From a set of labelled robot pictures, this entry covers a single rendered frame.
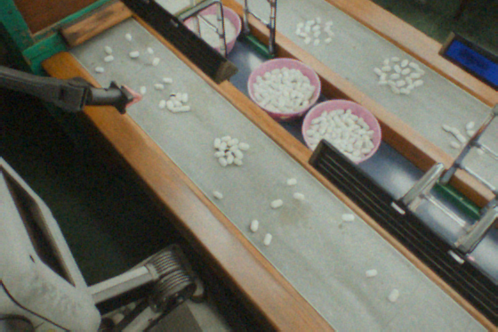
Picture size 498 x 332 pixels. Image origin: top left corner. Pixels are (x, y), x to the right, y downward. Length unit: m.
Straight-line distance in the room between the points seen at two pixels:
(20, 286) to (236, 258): 0.76
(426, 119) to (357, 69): 0.32
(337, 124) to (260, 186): 0.37
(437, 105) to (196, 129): 0.87
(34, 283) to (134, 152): 0.92
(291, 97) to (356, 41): 0.40
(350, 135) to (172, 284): 0.78
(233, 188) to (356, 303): 0.51
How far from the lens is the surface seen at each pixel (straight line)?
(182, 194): 1.38
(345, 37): 1.86
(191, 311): 1.56
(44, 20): 1.85
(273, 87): 1.66
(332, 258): 1.33
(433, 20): 3.27
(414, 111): 1.67
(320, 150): 1.06
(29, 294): 0.65
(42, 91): 1.35
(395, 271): 1.35
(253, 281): 1.26
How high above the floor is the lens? 1.98
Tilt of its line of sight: 57 degrees down
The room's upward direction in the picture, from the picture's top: 2 degrees counter-clockwise
